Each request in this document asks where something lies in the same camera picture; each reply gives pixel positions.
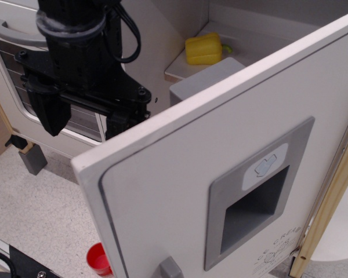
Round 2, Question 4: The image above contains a grey oven door handle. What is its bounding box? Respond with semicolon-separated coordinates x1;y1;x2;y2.
0;19;47;47

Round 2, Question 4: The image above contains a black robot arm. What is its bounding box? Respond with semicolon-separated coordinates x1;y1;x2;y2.
15;1;151;138

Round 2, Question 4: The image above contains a wooden cabinet side frame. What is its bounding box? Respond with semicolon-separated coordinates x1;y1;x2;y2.
289;98;348;278

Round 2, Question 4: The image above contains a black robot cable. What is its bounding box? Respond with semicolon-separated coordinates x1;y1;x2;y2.
110;0;142;64

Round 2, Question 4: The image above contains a grey ice dispenser panel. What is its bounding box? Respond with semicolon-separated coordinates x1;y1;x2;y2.
204;117;315;271

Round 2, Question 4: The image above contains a grey fridge door handle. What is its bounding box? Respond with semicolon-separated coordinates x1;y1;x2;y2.
159;257;184;278

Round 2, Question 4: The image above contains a grey cabinet leg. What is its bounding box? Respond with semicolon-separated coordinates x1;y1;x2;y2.
19;145;48;175

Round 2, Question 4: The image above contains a white toy fridge door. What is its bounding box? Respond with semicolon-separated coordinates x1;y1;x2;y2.
72;14;348;277

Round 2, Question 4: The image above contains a grey box inside fridge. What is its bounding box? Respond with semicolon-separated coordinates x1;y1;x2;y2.
169;57;246;107

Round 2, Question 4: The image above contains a yellow toy bell pepper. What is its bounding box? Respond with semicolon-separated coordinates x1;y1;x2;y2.
185;32;233;65

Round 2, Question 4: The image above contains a white oven door with window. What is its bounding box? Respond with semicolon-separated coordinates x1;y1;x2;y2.
0;38;105;156

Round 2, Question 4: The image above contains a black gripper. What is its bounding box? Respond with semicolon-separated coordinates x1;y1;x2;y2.
14;44;151;140

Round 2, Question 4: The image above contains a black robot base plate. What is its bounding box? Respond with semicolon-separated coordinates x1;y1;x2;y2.
0;245;60;278

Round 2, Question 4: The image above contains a red plastic cup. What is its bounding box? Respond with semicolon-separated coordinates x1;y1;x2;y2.
86;243;113;276

